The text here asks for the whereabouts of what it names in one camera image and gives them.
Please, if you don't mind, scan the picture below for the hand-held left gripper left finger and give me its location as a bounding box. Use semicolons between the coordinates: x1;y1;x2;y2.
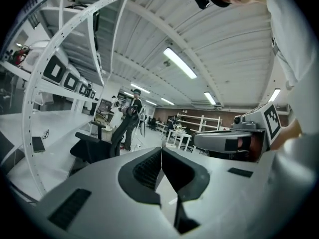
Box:
36;146;179;239

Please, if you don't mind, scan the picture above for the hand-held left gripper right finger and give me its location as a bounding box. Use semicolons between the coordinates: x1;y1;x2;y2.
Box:
161;146;283;239

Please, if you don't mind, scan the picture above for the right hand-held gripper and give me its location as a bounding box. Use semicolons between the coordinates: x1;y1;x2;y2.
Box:
193;101;282;163

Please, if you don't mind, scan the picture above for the person's right forearm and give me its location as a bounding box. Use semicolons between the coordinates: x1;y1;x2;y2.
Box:
270;119;304;152

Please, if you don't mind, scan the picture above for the black mesh office chair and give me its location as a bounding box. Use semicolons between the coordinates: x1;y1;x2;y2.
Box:
70;107;141;164

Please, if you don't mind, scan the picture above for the white open shelving unit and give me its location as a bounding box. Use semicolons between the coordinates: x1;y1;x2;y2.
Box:
176;112;222;134

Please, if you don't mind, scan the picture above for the white rectangular table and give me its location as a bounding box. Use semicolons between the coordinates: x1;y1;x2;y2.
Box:
166;129;193;151

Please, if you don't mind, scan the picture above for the round rattan glass table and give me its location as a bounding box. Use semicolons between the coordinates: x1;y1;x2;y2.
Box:
94;113;113;134

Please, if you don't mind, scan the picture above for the black smartphone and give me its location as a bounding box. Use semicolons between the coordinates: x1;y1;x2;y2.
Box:
31;136;46;154

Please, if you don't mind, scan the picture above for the white metal shelving rack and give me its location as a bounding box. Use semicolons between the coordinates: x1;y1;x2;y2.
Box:
0;0;139;202

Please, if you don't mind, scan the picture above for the row of white box appliances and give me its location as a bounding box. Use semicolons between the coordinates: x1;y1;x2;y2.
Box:
41;55;97;100

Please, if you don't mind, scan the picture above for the person's white shirt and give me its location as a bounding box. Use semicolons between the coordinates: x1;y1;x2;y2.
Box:
263;0;319;140

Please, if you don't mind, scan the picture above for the large white rounded appliance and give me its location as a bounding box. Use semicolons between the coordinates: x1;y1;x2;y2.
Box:
25;40;52;67

